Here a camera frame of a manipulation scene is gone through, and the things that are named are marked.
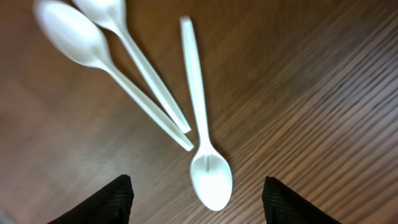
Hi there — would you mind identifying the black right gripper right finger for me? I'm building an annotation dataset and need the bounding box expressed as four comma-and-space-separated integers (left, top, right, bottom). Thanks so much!
262, 176, 340, 224

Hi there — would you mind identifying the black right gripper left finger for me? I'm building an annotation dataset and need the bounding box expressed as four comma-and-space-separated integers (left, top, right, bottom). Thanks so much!
51, 174, 134, 224

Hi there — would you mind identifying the white plastic spoon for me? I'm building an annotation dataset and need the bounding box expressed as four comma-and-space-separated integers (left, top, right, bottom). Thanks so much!
34, 1, 194, 151
73, 0, 191, 133
180, 16, 233, 211

